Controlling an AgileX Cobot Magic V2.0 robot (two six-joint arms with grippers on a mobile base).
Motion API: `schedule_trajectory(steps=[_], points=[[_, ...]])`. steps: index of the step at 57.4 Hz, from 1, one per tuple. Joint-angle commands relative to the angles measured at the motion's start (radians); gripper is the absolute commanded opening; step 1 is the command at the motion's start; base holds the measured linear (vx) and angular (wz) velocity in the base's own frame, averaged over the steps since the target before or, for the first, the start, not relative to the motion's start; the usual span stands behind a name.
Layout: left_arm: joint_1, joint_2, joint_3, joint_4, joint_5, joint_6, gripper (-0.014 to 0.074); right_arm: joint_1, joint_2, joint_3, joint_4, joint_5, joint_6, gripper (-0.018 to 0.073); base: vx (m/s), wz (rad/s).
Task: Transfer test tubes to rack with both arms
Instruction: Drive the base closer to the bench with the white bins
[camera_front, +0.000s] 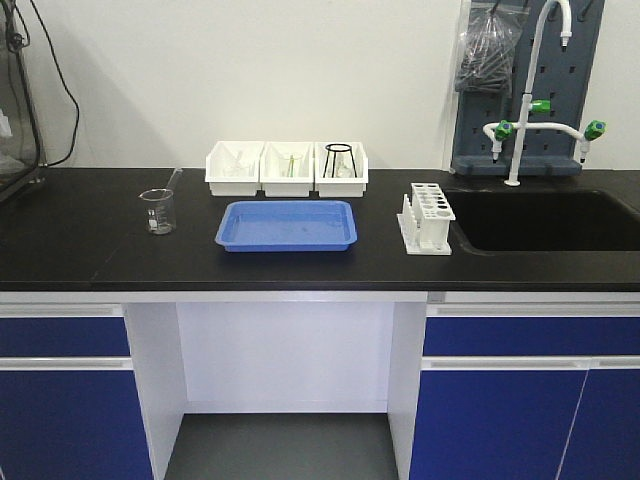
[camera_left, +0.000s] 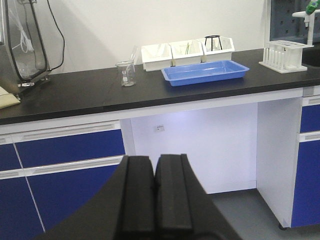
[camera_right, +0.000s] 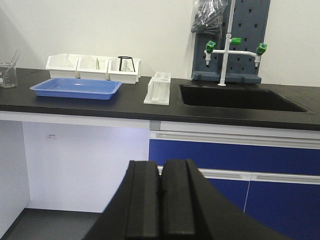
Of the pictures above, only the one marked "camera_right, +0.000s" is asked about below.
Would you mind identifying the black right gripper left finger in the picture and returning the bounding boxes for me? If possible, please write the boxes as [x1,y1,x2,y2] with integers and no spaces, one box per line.
[84,161,160,240]

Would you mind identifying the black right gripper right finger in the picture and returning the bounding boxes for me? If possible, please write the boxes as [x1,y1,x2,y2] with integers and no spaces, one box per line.
[161,159,288,240]

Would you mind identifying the white test tube rack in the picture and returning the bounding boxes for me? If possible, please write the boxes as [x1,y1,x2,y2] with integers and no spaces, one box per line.
[143,72,171,106]

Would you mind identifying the clear glass test tube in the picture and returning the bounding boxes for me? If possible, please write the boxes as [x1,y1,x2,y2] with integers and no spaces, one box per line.
[9,49,21,66]

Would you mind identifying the grey-blue pegboard drying rack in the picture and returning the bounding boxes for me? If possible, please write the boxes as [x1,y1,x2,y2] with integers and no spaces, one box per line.
[191,0,270,84]

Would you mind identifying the blue left cabinet door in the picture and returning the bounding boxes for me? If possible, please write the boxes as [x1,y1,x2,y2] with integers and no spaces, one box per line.
[207,178,250,212]

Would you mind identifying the blue cabinet door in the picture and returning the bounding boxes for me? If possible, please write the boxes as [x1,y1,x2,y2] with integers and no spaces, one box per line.
[245,181,320,240]
[207,178,250,212]

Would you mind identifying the blue cabinet drawer front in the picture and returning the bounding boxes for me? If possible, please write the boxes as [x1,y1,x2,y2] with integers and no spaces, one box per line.
[149,139,320,176]

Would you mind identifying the blue right cabinet door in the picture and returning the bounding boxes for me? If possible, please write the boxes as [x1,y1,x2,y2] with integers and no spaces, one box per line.
[245,181,320,240]

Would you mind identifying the black lab sink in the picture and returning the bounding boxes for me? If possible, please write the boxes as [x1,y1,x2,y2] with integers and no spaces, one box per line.
[180,84,308,113]

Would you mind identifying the blue plastic tray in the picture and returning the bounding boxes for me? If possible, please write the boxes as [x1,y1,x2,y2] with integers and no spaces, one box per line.
[29,77,122,100]

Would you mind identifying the white right storage bin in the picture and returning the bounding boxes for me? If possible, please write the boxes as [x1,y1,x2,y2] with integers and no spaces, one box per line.
[108,57,141,84]

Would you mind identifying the white storage bin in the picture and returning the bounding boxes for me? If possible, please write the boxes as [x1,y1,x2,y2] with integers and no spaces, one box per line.
[76,55,114,80]
[46,53,83,78]
[108,57,141,84]

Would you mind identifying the glass beaker in middle bin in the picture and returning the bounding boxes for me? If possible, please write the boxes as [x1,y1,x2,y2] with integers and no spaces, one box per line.
[91,57,104,70]

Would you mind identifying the white middle storage bin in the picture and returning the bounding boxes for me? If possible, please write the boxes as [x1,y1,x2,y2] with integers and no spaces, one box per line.
[76,55,114,80]

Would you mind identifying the white left storage bin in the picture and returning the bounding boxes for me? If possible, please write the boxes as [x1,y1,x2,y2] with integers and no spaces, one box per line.
[46,53,83,78]

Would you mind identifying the white lab faucet green knobs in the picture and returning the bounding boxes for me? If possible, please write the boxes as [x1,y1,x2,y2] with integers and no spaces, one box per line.
[204,0,268,87]

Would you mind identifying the glass beaker on counter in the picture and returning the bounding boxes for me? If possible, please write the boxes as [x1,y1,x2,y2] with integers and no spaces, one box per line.
[0,63,18,88]

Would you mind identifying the black wire tripod stand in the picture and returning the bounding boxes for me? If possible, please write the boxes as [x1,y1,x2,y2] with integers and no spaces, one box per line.
[117,56,136,73]

